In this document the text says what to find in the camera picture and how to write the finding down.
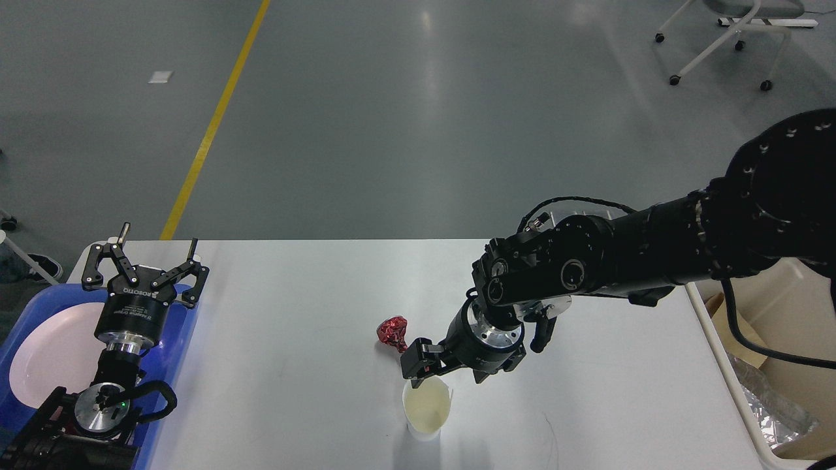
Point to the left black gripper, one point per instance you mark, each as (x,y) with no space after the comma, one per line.
(136,313)

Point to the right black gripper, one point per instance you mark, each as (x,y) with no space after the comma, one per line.
(471,342)

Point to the cream cup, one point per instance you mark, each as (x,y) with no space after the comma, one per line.
(426,407)

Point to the red foil wrapper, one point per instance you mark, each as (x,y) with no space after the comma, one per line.
(392,332)

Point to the pink plate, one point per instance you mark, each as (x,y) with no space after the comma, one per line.
(62,351)

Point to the aluminium foil tray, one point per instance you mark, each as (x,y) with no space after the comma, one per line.
(780,419)

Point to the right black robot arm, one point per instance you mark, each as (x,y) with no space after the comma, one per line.
(775,201)

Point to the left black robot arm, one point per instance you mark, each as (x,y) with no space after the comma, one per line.
(93,429)

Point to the blue plastic tray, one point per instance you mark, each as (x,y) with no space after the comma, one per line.
(162,363)

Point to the person's shoe and leg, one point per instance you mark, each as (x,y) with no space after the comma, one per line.
(15,269)

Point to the white bar behind chair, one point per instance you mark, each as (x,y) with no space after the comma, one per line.
(799,23)

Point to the white office chair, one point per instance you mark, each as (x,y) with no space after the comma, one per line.
(748,10)

